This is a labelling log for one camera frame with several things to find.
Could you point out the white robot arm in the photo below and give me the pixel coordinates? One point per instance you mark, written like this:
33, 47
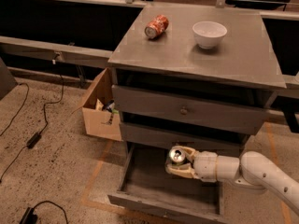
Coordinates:
251, 171

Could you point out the green soda can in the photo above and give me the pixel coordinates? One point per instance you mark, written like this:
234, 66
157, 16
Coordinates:
177, 156

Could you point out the red soda can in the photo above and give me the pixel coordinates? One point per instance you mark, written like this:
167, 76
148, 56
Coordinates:
156, 27

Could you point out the cardboard box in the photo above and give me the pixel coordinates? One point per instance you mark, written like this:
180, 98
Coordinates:
99, 122

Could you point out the items inside cardboard box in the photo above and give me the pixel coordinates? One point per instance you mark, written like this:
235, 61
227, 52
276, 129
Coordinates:
109, 107

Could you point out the grey top drawer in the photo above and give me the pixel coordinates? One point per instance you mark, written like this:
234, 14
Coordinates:
201, 112

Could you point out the grey middle drawer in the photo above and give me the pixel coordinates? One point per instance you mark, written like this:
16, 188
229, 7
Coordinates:
155, 137

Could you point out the white bowl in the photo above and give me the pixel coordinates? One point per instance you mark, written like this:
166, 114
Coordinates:
208, 34

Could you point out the black adapter bottom left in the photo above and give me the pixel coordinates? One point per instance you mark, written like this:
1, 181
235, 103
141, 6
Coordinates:
30, 217

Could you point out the grey metal rail frame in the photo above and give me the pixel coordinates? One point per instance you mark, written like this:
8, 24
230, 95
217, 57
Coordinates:
56, 48

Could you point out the grey bottom drawer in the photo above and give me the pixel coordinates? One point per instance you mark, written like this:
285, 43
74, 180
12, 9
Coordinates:
148, 188

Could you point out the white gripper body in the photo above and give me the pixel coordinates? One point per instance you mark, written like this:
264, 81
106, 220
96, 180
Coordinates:
205, 165

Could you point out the black power adapter with cable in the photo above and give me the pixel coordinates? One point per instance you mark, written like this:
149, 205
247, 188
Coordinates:
33, 140

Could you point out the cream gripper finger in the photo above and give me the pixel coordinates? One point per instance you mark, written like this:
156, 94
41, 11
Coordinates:
184, 170
190, 153

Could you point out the grey drawer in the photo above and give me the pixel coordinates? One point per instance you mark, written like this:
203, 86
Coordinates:
155, 137
148, 188
201, 112

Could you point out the grey drawer cabinet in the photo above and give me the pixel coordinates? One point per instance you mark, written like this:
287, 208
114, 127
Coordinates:
257, 99

